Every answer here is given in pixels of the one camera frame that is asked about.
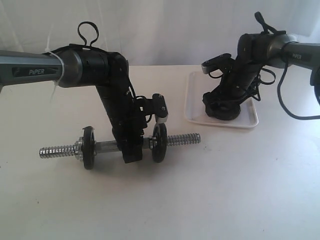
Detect left grey Piper arm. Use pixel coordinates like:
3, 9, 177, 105
0, 44, 146, 163

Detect chrome spin-lock collar nut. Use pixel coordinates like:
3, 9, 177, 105
74, 137, 83, 161

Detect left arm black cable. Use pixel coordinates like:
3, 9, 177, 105
41, 21, 151, 121

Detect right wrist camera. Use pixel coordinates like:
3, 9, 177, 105
201, 53, 233, 75

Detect black weight plate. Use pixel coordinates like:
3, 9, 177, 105
205, 105, 241, 121

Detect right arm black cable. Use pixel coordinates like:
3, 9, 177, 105
208, 11, 320, 120

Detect black plate with collar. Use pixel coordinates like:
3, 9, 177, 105
81, 126, 96, 170

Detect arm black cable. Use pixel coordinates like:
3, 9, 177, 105
208, 11, 320, 120
41, 21, 151, 121

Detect white curtain backdrop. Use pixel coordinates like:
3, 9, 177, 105
0, 0, 320, 65

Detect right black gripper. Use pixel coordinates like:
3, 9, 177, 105
202, 62, 263, 113

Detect chrome threaded dumbbell bar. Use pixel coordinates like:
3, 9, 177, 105
39, 133, 201, 159

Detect right grey Piper arm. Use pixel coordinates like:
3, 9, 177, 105
201, 32, 320, 120

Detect white plastic tray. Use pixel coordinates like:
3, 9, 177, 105
184, 71, 259, 129

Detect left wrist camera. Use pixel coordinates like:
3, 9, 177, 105
135, 93, 169, 124

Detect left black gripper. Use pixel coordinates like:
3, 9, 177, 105
96, 82, 144, 164

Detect white zip tie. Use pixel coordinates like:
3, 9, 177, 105
44, 23, 66, 103

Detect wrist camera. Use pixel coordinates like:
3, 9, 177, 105
135, 93, 169, 124
201, 53, 233, 75

